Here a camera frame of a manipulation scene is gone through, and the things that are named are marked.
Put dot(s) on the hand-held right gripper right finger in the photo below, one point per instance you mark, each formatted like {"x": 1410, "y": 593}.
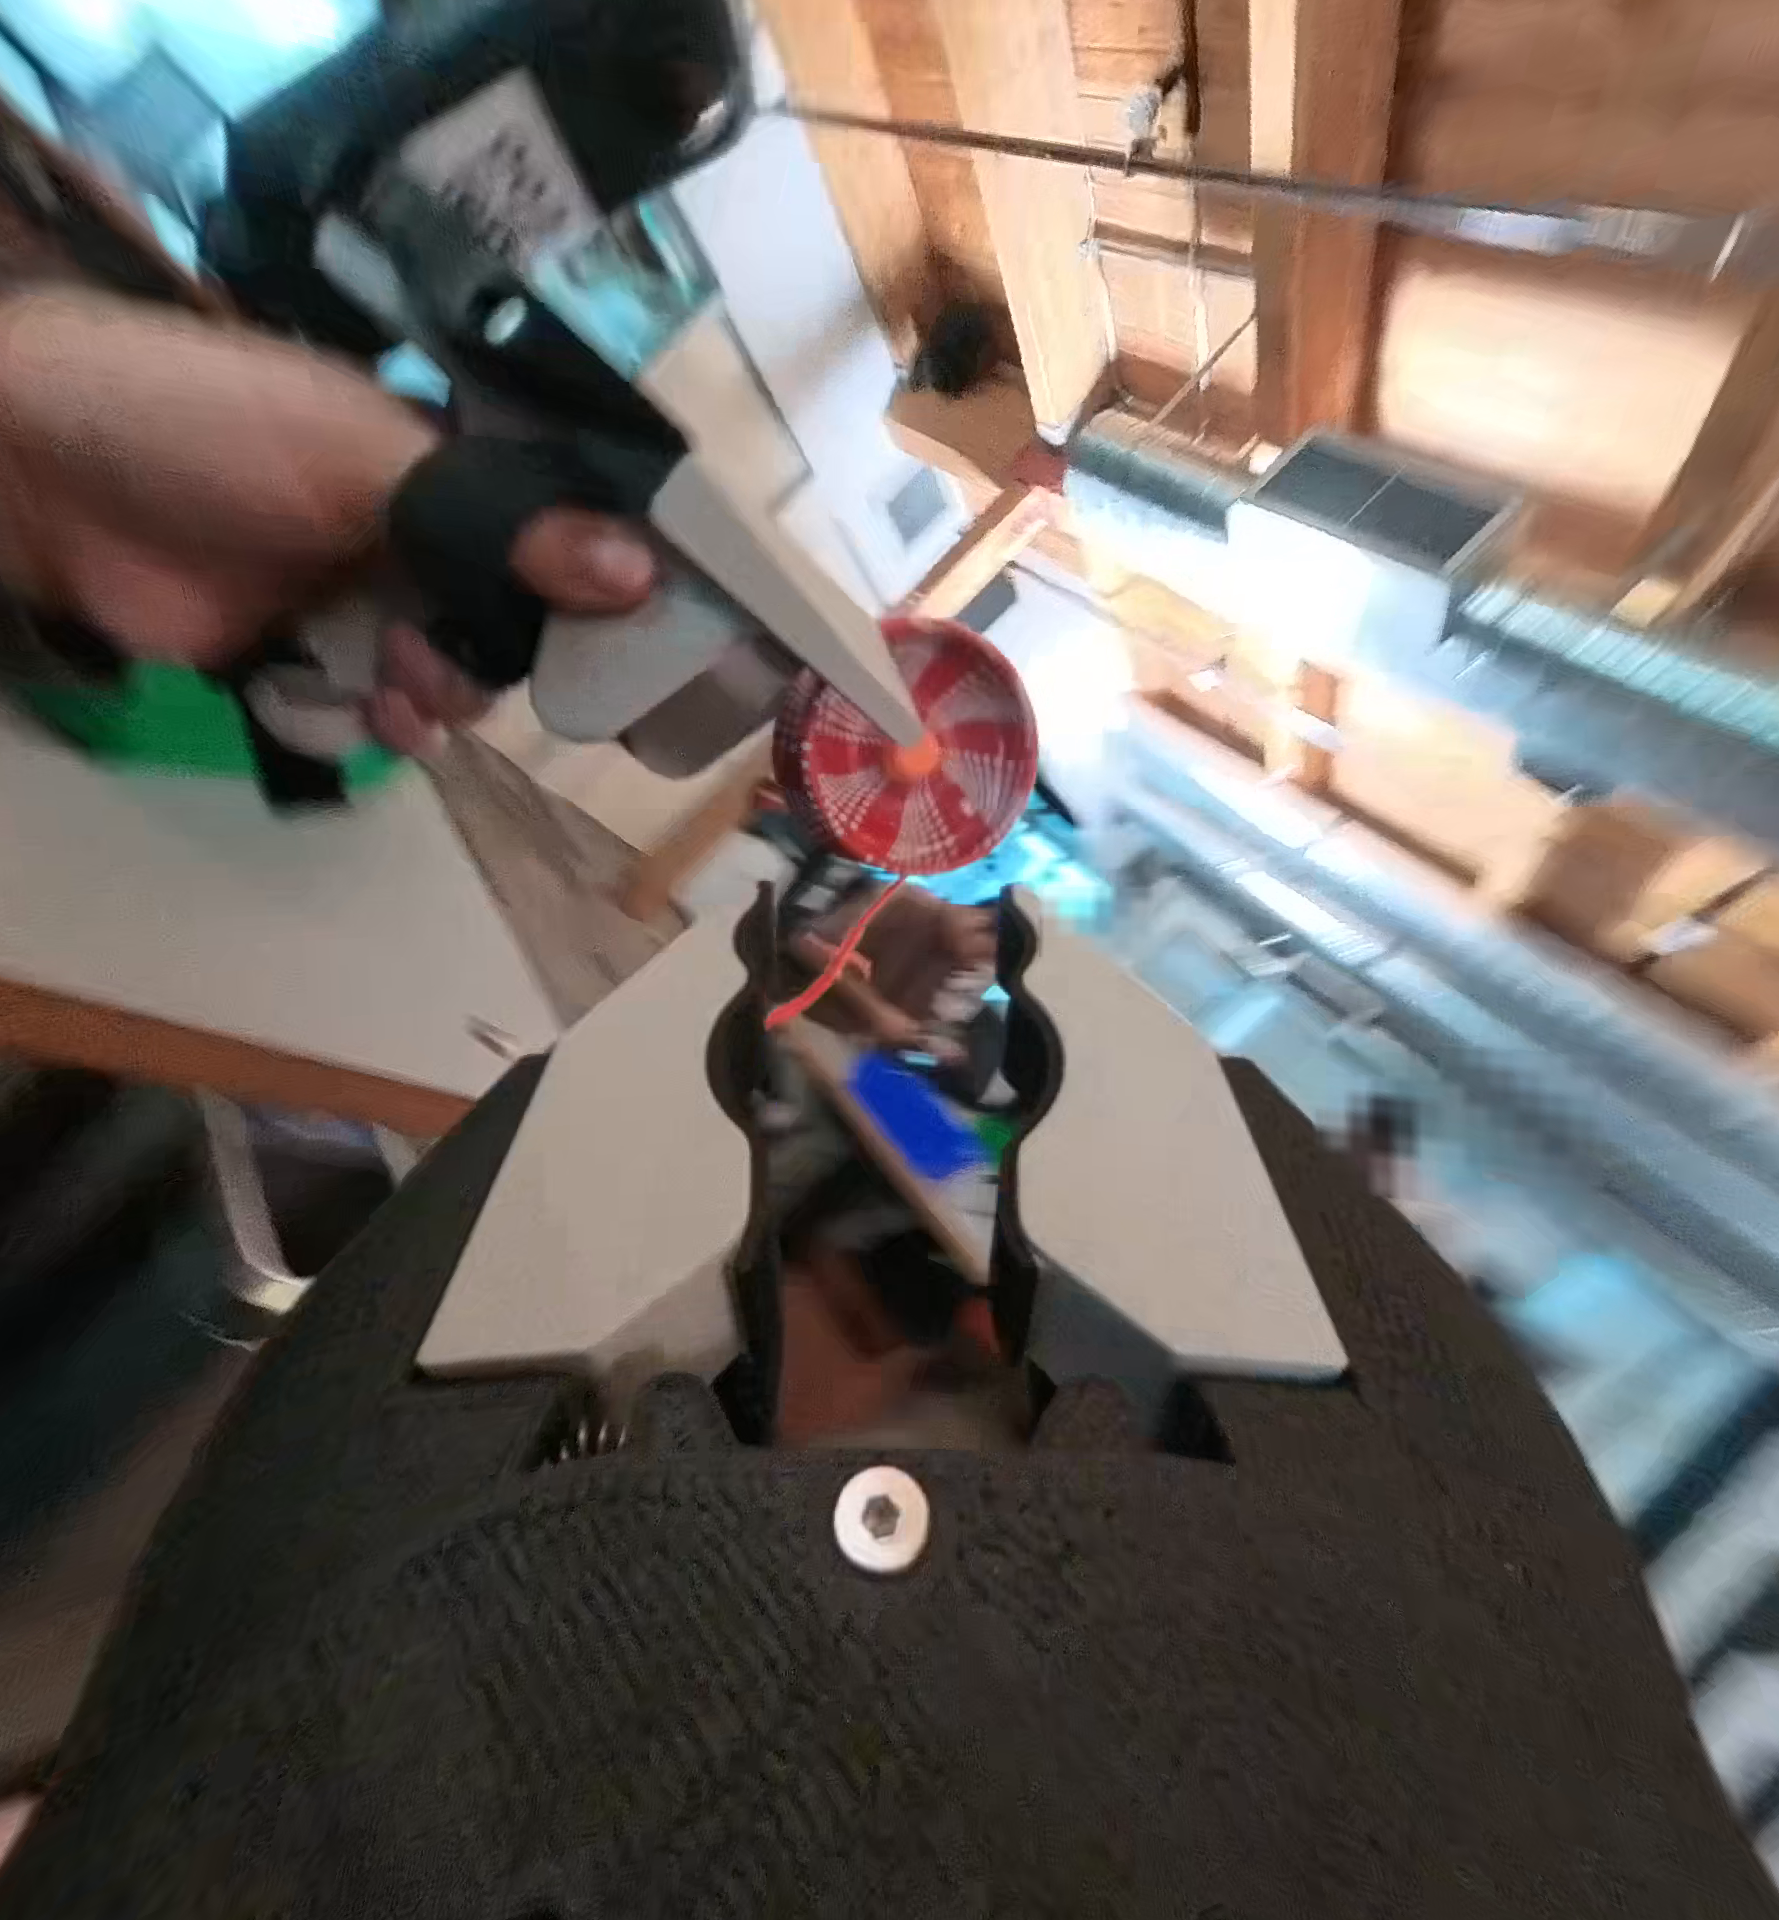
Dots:
{"x": 1176, "y": 1202}

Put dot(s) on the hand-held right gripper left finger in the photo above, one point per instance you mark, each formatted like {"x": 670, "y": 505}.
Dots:
{"x": 591, "y": 1202}

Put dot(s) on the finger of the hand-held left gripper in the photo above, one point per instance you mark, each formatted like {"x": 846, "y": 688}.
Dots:
{"x": 770, "y": 542}
{"x": 651, "y": 678}

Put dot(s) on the red white yo-yo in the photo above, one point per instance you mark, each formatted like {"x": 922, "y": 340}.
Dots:
{"x": 905, "y": 750}

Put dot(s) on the green plastic bin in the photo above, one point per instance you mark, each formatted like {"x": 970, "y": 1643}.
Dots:
{"x": 141, "y": 729}

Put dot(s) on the person's left hand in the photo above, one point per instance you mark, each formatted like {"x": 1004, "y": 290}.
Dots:
{"x": 141, "y": 480}

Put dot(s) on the silver spiral air duct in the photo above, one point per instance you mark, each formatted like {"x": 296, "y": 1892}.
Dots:
{"x": 1610, "y": 678}

